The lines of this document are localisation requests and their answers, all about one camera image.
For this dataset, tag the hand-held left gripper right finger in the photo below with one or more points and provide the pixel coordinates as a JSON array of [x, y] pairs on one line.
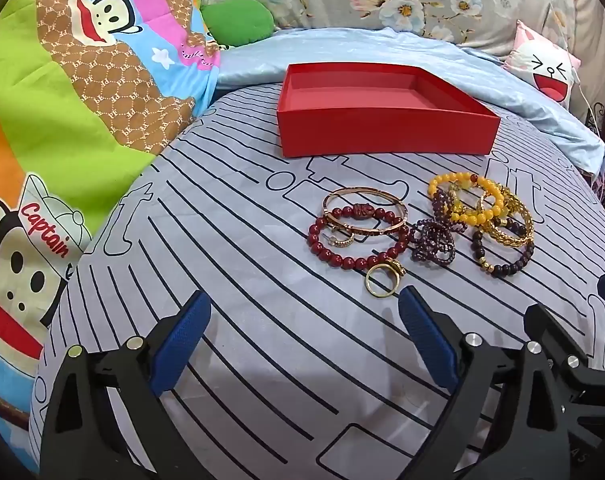
[[427, 335]]

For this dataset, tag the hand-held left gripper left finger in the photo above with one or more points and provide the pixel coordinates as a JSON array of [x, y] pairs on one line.
[[182, 340]]

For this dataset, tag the rose gold bangle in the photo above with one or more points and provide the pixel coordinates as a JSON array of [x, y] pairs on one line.
[[365, 190]]

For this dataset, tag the red cardboard box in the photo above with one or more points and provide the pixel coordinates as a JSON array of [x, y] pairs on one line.
[[382, 130]]

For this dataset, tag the gold hoop earring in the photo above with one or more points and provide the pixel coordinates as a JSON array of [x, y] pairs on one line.
[[343, 243]]

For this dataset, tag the grey striped bedsheet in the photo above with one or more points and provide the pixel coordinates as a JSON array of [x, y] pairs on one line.
[[232, 210]]

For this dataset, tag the light blue quilt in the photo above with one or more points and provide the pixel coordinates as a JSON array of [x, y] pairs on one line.
[[532, 95]]

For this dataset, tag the pink cat face pillow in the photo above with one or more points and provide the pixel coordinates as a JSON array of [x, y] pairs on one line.
[[542, 67]]

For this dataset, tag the colourful cartoon monkey blanket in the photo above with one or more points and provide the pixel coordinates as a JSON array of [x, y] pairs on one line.
[[57, 85]]

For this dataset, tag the green pillow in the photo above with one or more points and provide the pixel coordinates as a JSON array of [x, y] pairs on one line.
[[237, 22]]

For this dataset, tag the black metal bed frame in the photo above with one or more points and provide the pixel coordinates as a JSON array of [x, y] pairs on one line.
[[598, 115]]

